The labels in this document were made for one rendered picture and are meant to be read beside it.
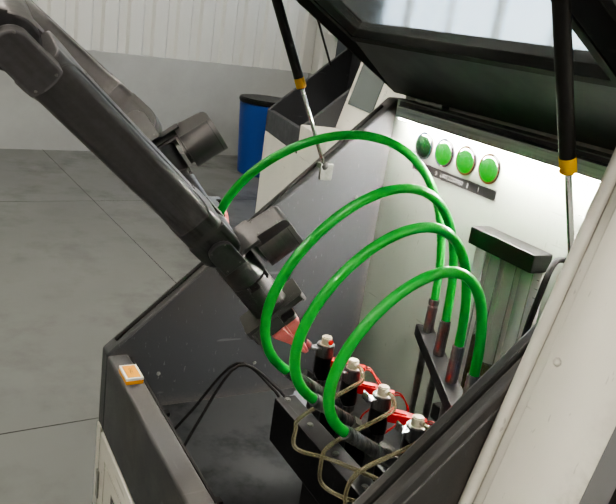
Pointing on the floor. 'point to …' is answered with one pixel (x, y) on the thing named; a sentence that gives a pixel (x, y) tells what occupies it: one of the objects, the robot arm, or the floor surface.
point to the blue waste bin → (252, 128)
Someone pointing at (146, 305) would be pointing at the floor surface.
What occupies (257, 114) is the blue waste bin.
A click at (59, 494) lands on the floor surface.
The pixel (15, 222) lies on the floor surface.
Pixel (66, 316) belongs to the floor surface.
